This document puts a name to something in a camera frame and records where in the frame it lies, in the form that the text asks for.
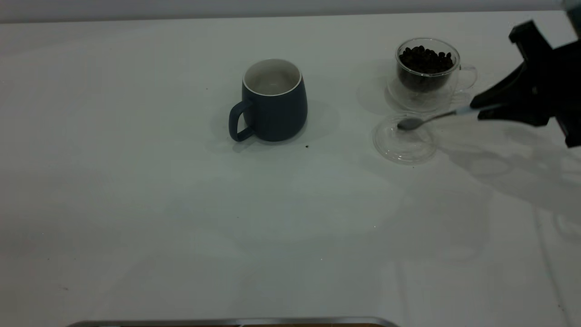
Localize clear glass lid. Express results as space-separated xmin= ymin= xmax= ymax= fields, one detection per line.
xmin=372 ymin=111 xmax=439 ymax=164

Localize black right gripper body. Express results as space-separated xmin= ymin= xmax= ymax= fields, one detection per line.
xmin=508 ymin=20 xmax=581 ymax=149

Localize roasted coffee beans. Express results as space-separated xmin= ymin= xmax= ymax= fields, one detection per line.
xmin=399 ymin=45 xmax=455 ymax=94

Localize metal spoon pale blue handle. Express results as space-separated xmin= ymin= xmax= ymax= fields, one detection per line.
xmin=397 ymin=104 xmax=505 ymax=132

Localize dark grey ceramic mug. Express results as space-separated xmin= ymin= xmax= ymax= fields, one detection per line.
xmin=228 ymin=58 xmax=308 ymax=143

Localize clear glass cup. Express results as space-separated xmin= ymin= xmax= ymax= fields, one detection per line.
xmin=387 ymin=38 xmax=478 ymax=113

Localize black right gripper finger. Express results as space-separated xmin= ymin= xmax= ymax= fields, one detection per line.
xmin=477 ymin=100 xmax=552 ymax=128
xmin=470 ymin=64 xmax=543 ymax=109

